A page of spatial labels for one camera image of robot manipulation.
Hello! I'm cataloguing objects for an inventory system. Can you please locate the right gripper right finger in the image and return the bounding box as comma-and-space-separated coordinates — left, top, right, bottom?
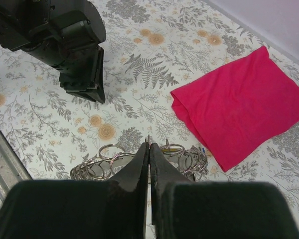
149, 143, 299, 239

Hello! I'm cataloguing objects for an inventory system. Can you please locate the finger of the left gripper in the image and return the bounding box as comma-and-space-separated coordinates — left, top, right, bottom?
72, 82, 105, 104

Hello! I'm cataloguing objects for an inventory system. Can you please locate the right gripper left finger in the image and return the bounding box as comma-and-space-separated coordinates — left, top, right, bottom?
0, 143, 150, 239

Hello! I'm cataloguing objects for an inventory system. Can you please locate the round metal key ring disc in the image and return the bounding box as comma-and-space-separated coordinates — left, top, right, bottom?
70, 140, 209, 182

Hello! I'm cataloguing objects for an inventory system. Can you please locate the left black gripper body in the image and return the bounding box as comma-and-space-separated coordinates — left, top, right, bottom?
59, 46, 104, 95

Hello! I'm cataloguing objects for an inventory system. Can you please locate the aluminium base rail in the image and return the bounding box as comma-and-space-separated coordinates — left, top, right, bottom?
0, 131, 32, 208

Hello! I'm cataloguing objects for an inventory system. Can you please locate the red folded cloth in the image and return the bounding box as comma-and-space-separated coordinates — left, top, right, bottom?
171, 46, 299, 172

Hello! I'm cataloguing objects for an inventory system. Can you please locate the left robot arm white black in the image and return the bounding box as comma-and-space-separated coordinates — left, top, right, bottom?
0, 0, 106, 103

